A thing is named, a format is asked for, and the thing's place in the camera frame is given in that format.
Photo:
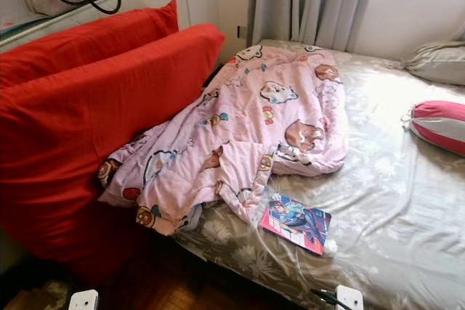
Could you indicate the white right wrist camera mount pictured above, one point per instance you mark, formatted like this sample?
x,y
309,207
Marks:
x,y
349,298

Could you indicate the dark wall outlet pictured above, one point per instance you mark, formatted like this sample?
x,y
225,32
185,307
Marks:
x,y
241,32

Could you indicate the brown cardboard box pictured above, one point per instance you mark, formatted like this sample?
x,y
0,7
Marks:
x,y
33,300

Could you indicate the colourful comic book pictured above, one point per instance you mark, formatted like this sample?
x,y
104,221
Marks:
x,y
296,224

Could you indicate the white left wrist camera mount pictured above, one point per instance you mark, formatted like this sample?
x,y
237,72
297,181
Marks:
x,y
83,300

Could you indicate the pink cartoon print blanket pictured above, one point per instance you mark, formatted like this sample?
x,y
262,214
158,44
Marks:
x,y
232,128

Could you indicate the grey pillow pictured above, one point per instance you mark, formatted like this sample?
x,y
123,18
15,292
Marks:
x,y
439,63

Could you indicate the grey floral bed sheet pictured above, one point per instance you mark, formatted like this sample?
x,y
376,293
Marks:
x,y
399,201

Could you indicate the red cushion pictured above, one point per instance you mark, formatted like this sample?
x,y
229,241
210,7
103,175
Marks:
x,y
87,38
87,150

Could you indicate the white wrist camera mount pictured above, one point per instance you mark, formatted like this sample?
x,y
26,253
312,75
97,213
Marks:
x,y
349,298
83,300

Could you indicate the white tissue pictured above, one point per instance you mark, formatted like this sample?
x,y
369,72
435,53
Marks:
x,y
330,247

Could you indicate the grey curtain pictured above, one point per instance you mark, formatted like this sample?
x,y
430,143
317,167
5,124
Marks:
x,y
312,1

